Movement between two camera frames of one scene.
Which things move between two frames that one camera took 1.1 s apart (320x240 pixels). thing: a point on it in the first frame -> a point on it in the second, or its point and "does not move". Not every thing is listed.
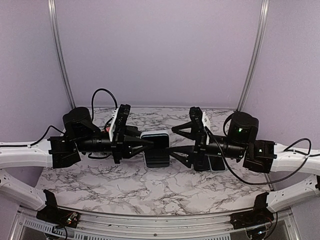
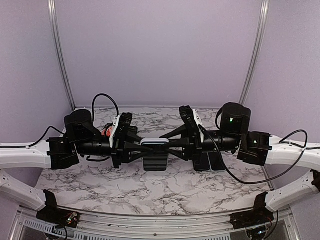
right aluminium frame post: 250,75 does not move
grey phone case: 153,132 -> 155,163
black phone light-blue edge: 216,163 does not move
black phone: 201,162 does not move
